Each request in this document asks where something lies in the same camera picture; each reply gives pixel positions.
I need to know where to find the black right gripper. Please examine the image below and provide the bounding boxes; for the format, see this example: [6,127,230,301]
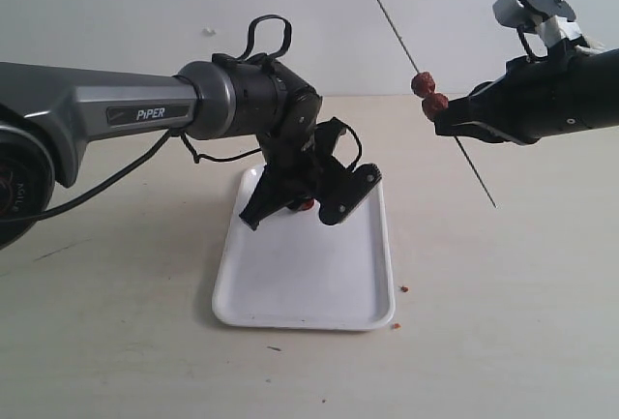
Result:
[433,56,580,145]

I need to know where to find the thin metal skewer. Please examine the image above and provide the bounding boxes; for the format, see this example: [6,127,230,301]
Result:
[375,0,497,208]

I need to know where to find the white rectangular tray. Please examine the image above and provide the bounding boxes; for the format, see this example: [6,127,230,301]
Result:
[212,165,396,332]

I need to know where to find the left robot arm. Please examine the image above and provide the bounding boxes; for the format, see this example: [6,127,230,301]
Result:
[1,53,353,245]

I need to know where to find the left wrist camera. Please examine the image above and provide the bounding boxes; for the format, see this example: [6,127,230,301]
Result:
[317,164,382,225]

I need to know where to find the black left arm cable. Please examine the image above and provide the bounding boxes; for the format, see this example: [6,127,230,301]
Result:
[0,15,364,226]

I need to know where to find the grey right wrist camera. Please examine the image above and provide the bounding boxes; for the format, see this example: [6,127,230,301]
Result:
[492,0,582,48]

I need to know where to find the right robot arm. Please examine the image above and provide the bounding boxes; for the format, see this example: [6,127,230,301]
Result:
[434,49,618,145]

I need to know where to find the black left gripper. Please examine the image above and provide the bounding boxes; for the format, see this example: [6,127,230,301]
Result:
[239,118,348,231]

